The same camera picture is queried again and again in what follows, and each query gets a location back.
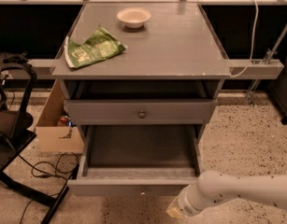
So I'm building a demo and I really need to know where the white paper bowl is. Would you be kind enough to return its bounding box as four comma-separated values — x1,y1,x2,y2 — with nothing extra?
117,7,151,29

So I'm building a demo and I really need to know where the white hanging cable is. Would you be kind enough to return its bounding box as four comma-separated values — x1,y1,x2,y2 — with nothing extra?
230,0,260,78

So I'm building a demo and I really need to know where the cardboard box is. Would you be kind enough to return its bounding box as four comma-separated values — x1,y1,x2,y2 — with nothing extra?
36,81,84,154

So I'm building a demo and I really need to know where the metal diagonal brace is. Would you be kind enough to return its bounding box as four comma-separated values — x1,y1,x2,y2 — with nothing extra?
246,23,287,106

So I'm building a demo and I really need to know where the black floor cable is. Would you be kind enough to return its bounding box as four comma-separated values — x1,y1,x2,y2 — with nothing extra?
17,151,79,224

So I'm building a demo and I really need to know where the dark cabinet at right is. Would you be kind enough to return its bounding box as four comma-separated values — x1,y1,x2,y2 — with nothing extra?
269,57,287,124

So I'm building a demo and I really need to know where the grey wooden drawer cabinet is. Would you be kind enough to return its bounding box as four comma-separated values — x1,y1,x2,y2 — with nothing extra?
50,1,232,135

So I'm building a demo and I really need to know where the red soda can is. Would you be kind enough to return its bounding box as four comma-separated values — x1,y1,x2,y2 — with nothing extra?
57,116,70,127

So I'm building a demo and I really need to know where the grey drawer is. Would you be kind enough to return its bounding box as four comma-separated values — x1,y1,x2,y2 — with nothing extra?
65,100,217,125
68,125,203,197

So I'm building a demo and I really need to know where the grey top drawer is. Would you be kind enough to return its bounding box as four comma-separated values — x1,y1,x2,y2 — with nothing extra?
65,100,217,125

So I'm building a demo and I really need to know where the green chip bag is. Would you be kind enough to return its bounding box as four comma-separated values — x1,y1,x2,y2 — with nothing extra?
64,26,127,69

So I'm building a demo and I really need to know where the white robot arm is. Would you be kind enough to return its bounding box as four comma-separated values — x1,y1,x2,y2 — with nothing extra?
166,171,287,218

